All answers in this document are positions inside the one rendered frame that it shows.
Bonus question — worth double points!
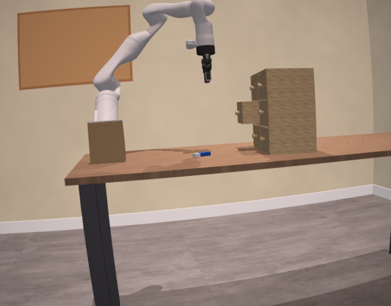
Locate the blue and white eraser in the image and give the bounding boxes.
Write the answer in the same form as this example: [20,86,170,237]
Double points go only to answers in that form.
[192,152,211,157]

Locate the brown wooden drawer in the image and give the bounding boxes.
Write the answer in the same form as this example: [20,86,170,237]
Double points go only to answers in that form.
[259,100,269,125]
[252,124,260,148]
[235,101,260,124]
[260,126,269,153]
[250,76,259,99]
[257,72,267,98]

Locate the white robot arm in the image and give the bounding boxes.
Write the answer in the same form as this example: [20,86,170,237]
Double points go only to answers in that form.
[93,0,215,121]

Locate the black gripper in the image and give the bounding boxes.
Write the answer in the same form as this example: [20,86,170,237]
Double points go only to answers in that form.
[196,45,215,83]

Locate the small wooden chest of drawers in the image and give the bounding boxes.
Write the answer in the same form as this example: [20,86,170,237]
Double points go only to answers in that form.
[250,68,316,155]

